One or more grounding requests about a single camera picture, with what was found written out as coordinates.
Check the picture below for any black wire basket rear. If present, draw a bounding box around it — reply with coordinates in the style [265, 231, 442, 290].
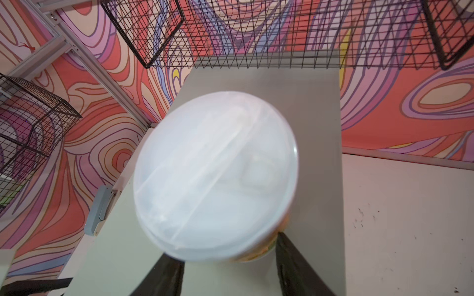
[100, 0, 474, 70]

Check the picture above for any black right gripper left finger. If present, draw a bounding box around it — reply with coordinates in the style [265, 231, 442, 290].
[130, 254, 185, 296]

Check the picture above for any black wire basket left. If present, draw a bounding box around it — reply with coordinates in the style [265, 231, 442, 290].
[1, 75, 81, 210]

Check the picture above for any orange fruit can plastic lid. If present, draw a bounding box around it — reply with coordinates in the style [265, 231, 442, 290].
[133, 91, 299, 262]

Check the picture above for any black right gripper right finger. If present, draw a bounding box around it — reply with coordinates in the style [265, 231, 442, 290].
[275, 232, 335, 296]

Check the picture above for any black wire basket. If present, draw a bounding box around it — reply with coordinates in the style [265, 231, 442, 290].
[1, 75, 81, 210]
[100, 0, 474, 70]

